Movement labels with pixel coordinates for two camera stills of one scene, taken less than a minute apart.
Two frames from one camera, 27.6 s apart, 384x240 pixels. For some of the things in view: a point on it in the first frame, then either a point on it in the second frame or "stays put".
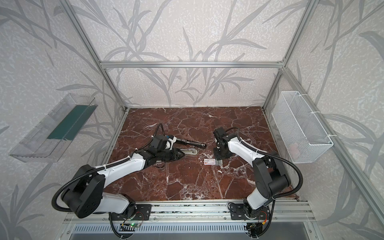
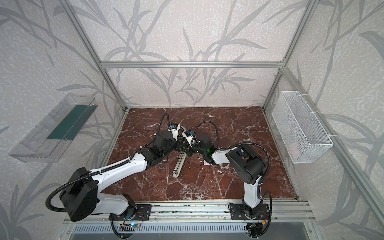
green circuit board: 134,225 stays put
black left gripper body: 167,155 to 177,137
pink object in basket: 294,150 stays put
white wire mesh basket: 301,128 stays put
